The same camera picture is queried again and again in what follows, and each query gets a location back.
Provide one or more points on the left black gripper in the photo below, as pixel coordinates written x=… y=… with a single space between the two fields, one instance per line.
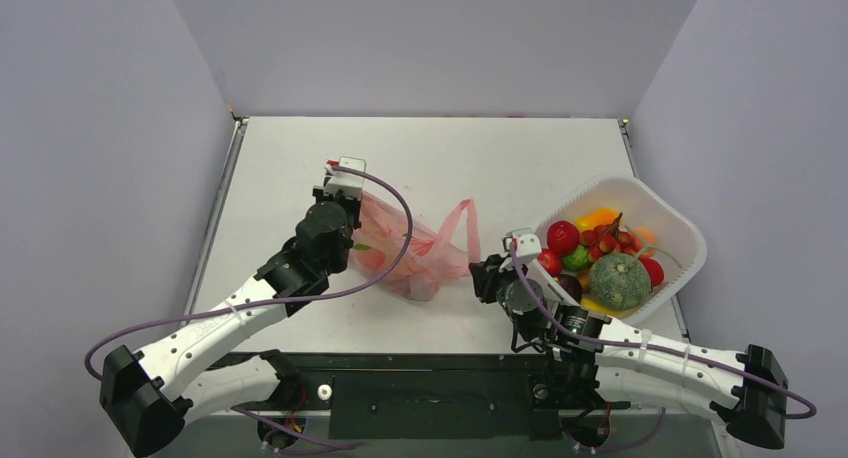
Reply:
x=353 y=204

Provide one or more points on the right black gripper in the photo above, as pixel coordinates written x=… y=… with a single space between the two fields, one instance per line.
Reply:
x=486 y=274

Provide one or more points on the pink plastic bag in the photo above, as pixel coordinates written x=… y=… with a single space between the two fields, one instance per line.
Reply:
x=432 y=259

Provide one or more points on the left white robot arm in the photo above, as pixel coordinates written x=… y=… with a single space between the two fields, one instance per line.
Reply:
x=153 y=393

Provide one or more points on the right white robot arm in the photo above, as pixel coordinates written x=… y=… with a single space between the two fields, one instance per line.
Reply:
x=593 y=358

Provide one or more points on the dark purple fake plum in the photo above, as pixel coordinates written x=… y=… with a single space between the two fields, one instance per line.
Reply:
x=571 y=285

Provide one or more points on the fake fruit with green leaf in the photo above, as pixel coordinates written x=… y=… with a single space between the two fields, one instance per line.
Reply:
x=369 y=259

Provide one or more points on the yellow fake banana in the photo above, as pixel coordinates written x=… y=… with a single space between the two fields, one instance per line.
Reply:
x=591 y=305

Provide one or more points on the red fake tomato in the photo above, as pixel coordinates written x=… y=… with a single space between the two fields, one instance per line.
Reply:
x=563 y=238

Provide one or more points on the green fake melon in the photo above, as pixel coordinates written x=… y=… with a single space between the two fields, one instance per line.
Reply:
x=619 y=282

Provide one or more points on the red fake cherry bunch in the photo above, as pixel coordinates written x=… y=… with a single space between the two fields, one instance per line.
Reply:
x=605 y=240

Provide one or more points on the yellow fake bell pepper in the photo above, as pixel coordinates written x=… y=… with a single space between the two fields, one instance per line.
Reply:
x=595 y=218

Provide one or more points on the red fake fruit right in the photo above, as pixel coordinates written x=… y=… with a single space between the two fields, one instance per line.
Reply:
x=655 y=271

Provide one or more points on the orange fake fruit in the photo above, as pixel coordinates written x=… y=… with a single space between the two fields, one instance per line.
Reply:
x=644 y=241

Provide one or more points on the white plastic basket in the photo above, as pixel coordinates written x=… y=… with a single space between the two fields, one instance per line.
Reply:
x=680 y=249

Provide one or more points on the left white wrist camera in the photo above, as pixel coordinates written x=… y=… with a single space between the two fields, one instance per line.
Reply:
x=338 y=180

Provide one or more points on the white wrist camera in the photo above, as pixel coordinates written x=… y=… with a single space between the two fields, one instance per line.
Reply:
x=523 y=247
x=338 y=180

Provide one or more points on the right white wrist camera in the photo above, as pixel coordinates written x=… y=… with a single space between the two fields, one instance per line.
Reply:
x=523 y=247

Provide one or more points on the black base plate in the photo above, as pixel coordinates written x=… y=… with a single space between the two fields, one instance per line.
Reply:
x=436 y=396

